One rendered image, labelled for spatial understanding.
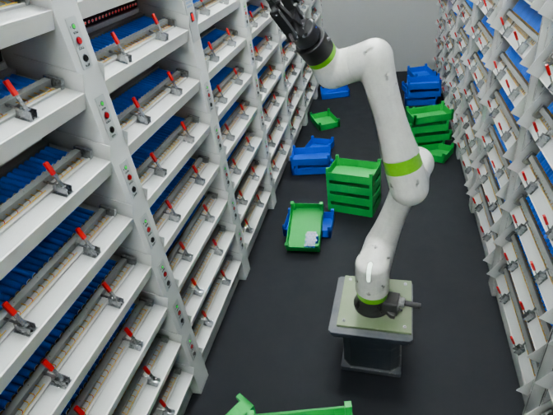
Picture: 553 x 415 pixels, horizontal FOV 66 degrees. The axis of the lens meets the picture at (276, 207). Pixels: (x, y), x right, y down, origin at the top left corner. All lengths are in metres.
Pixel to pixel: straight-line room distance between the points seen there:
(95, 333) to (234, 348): 0.93
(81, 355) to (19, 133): 0.60
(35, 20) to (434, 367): 1.83
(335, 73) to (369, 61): 0.11
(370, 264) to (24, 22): 1.27
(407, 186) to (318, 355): 0.97
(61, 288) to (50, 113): 0.43
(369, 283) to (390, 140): 0.59
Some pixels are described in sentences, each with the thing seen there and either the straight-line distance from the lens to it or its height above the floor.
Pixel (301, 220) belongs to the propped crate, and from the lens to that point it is 2.64.
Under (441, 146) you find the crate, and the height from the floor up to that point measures 0.03.
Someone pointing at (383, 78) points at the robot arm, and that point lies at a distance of 1.27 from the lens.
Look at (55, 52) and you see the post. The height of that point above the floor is 1.44.
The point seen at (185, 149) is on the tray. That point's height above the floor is 0.94.
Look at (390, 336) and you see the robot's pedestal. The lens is 1.74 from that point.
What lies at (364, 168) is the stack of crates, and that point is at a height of 0.24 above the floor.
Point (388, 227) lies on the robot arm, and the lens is 1.70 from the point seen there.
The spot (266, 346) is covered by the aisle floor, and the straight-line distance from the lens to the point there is 2.10.
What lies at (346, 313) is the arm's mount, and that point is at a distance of 1.80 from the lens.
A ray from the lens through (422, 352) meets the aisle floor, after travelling 2.07.
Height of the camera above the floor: 1.63
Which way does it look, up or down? 33 degrees down
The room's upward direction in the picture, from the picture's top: 9 degrees counter-clockwise
